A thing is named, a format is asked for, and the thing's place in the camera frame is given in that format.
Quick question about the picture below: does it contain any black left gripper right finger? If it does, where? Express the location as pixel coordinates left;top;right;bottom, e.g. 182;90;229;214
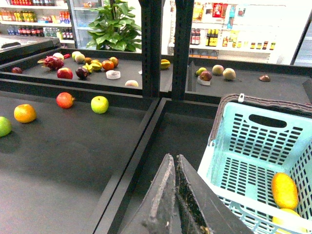
176;155;252;234

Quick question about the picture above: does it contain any yellow mango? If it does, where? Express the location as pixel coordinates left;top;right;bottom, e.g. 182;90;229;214
271;173;298;210

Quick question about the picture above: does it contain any yellow lemon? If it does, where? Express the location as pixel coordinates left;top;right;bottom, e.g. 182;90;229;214
272;216;307;234

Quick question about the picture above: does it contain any black metal shelf post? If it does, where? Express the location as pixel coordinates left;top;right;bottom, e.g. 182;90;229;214
139;0;165;98
171;0;194;100

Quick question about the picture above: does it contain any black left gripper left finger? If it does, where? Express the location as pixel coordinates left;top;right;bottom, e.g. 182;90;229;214
120;154;176;234

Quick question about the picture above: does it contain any red pomegranate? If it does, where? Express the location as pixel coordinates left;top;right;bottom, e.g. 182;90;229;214
56;92;75;109

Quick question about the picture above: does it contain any light blue plastic basket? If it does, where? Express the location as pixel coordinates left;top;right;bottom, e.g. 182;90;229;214
198;102;312;234

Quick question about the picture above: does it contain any green potted plant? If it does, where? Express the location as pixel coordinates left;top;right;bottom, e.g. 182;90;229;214
86;0;142;52

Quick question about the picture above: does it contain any orange fruit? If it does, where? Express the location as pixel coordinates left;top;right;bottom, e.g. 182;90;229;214
14;104;37;123

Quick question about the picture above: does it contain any pink dragon fruit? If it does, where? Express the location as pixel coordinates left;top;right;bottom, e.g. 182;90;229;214
37;56;64;71

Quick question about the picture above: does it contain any red apple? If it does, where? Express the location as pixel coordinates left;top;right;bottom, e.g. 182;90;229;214
57;67;73;79

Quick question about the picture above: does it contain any green apple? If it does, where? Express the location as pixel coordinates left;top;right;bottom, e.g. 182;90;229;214
0;117;12;137
91;96;109;114

